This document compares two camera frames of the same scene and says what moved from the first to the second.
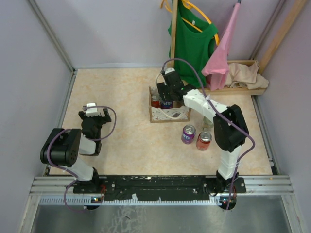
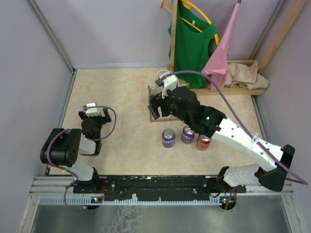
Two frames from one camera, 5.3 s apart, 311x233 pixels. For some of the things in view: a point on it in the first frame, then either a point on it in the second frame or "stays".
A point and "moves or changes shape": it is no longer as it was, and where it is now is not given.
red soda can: x=203 y=141 stays
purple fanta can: x=166 y=104 moves or changes shape
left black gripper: x=104 y=119 stays
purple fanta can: x=188 y=134 stays
